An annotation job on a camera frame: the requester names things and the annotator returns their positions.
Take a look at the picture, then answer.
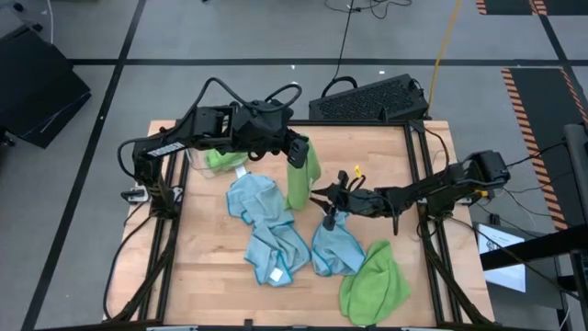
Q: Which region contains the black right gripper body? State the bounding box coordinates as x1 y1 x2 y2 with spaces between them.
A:
323 169 398 231

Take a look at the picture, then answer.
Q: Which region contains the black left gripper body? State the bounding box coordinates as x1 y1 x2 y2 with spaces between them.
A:
250 127 300 161

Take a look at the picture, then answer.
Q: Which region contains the green microfiber towel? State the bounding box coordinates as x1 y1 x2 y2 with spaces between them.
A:
338 239 413 326
203 147 252 175
283 137 322 211

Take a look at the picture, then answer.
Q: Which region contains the blue microfiber towel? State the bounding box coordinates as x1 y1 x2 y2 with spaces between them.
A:
311 210 368 278
225 170 295 227
243 222 312 287

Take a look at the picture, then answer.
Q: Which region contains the clear plastic bin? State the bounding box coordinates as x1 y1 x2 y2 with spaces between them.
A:
182 137 258 181

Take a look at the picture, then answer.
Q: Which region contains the black perforated computer case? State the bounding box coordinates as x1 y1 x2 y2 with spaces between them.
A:
308 73 431 123

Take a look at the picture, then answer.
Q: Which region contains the white printed paper sheet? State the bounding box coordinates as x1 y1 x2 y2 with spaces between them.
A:
477 223 527 294

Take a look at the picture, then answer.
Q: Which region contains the black metal stand beam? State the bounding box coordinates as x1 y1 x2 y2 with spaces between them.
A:
480 224 588 272

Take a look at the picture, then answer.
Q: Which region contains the black mat with orange stripes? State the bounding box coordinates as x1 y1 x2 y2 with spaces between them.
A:
500 67 588 232
475 0 588 17

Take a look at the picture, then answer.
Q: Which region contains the large black equipment case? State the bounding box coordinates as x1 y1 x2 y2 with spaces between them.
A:
0 25 93 149

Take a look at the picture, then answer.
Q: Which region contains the black metal table frame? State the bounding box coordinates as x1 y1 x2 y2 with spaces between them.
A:
103 103 495 331

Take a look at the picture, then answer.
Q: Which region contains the black cable loop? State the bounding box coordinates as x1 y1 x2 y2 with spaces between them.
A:
320 75 359 98

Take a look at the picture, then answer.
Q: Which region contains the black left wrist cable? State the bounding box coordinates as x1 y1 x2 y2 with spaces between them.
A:
117 76 304 180

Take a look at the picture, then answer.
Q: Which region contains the black hanging cable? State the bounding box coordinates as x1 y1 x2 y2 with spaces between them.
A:
323 0 414 82

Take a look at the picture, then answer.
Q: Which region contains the silver left base bracket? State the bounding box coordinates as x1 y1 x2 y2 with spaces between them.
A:
121 186 151 204

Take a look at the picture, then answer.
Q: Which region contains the yellow cable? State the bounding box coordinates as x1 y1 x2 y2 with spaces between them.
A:
425 0 464 116

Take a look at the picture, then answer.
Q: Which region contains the black left arm base cable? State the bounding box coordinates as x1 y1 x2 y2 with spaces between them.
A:
102 213 157 322

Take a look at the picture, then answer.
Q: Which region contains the thin white cable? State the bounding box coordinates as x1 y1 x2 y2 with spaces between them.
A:
45 0 55 46

